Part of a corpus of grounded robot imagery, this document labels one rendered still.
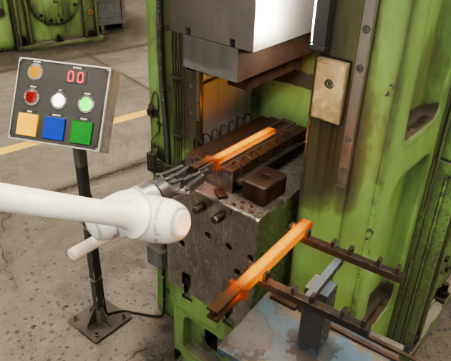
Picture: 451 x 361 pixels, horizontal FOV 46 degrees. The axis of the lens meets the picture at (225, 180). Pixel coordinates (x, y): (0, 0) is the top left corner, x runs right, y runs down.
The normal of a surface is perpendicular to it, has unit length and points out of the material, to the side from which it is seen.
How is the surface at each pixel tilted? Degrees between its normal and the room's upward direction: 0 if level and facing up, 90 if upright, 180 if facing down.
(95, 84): 60
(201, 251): 90
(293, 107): 90
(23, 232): 0
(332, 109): 90
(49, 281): 0
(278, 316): 0
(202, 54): 90
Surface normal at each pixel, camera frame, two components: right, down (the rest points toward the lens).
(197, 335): -0.64, 0.37
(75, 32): 0.53, 0.44
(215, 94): 0.77, 0.34
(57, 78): -0.20, -0.01
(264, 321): 0.03, -0.86
